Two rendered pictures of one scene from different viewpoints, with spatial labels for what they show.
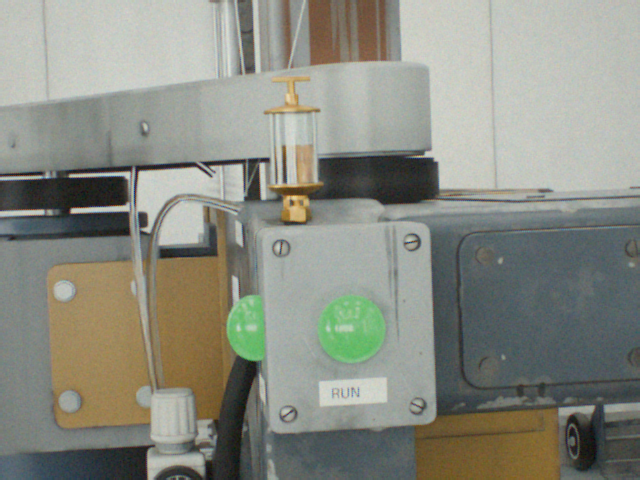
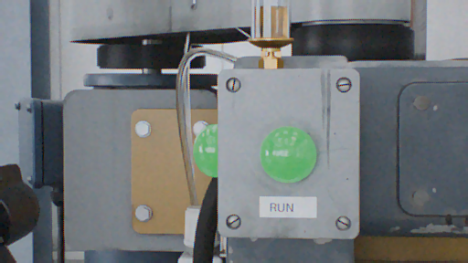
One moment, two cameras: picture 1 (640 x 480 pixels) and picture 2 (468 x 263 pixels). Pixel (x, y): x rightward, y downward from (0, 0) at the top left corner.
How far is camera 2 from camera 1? 11 cm
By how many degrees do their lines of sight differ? 12
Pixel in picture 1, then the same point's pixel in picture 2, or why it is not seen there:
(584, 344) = not seen: outside the picture
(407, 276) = (338, 113)
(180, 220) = not seen: hidden behind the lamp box
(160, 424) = (189, 232)
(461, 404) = (396, 227)
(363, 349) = (293, 171)
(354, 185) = (336, 47)
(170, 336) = not seen: hidden behind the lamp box
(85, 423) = (154, 231)
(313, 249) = (260, 87)
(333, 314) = (271, 141)
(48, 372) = (130, 190)
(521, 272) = (453, 119)
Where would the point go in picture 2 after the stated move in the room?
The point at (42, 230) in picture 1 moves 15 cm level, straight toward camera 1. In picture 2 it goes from (132, 83) to (115, 83)
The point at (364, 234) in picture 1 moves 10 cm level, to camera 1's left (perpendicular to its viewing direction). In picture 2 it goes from (303, 76) to (121, 77)
